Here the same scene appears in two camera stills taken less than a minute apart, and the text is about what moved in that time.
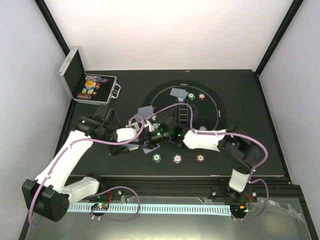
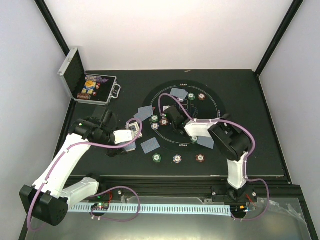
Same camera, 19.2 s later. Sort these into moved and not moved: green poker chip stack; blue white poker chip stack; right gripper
Moved: right gripper
Not moved: green poker chip stack; blue white poker chip stack
